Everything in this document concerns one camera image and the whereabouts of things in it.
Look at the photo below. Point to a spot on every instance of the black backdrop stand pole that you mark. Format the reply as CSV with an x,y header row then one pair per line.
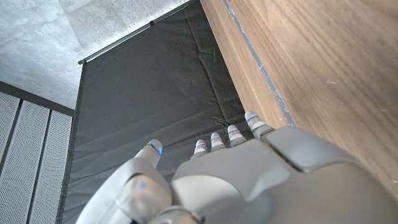
x,y
130,32

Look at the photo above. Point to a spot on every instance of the black backdrop curtain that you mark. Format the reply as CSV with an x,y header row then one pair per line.
x,y
149,93

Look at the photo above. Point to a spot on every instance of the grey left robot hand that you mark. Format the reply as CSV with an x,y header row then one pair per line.
x,y
248,186

